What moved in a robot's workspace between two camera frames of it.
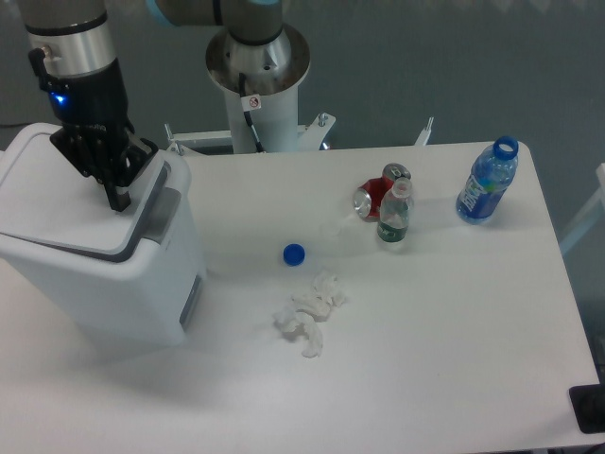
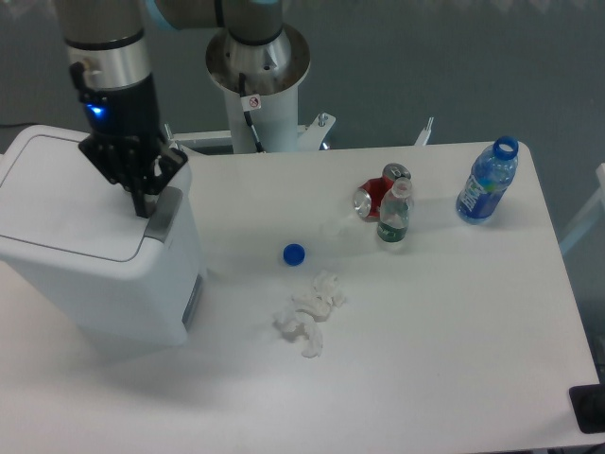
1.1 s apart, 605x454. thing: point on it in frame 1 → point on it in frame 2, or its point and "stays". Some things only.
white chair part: [579, 230] stays
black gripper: [91, 112] → [129, 112]
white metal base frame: [309, 137] stays
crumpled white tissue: [309, 308] stays
